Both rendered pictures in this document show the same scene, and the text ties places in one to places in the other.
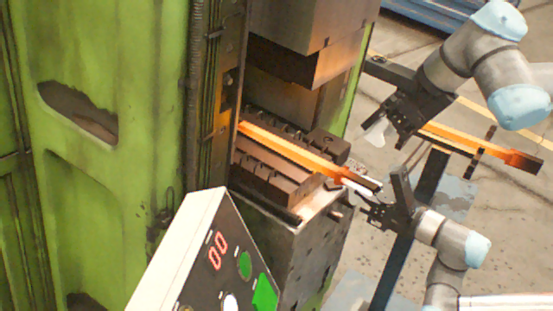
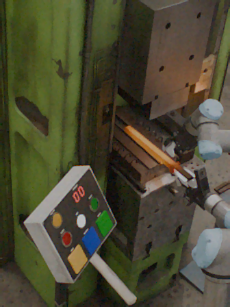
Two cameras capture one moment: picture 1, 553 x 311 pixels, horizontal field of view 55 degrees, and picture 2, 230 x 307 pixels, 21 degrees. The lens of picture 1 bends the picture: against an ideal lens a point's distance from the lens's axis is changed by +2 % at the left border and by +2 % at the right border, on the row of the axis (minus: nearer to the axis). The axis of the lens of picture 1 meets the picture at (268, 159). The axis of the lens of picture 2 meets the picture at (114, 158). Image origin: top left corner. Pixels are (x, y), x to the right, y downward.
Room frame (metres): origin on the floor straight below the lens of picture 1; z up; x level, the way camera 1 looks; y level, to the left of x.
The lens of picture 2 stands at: (-0.87, -0.53, 2.77)
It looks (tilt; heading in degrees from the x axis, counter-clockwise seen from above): 42 degrees down; 18
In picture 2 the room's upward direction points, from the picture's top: 6 degrees clockwise
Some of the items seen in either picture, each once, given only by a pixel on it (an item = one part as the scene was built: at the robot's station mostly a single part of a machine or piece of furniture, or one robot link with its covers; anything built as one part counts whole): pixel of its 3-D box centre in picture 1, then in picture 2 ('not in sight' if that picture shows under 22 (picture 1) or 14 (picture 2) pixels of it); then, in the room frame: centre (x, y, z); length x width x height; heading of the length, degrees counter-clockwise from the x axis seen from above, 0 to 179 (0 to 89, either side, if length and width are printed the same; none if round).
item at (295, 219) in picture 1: (238, 184); (116, 164); (1.05, 0.07, 0.93); 0.40 x 0.03 x 0.03; 59
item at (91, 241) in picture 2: not in sight; (90, 240); (0.54, -0.02, 1.01); 0.07 x 0.05 x 0.07; 174
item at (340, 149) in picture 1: (325, 149); (179, 149); (1.26, -0.16, 0.95); 0.12 x 0.08 x 0.06; 59
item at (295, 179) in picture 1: (247, 148); (129, 142); (1.18, 0.06, 0.96); 0.42 x 0.20 x 0.09; 59
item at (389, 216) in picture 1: (396, 212); (199, 193); (0.98, -0.33, 0.99); 0.12 x 0.08 x 0.09; 59
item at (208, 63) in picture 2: not in sight; (202, 73); (1.41, -0.17, 1.27); 0.09 x 0.02 x 0.17; 149
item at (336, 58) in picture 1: (264, 25); (137, 77); (1.18, 0.06, 1.32); 0.42 x 0.20 x 0.10; 59
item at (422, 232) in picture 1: (429, 225); (213, 203); (0.94, -0.40, 1.00); 0.08 x 0.05 x 0.08; 149
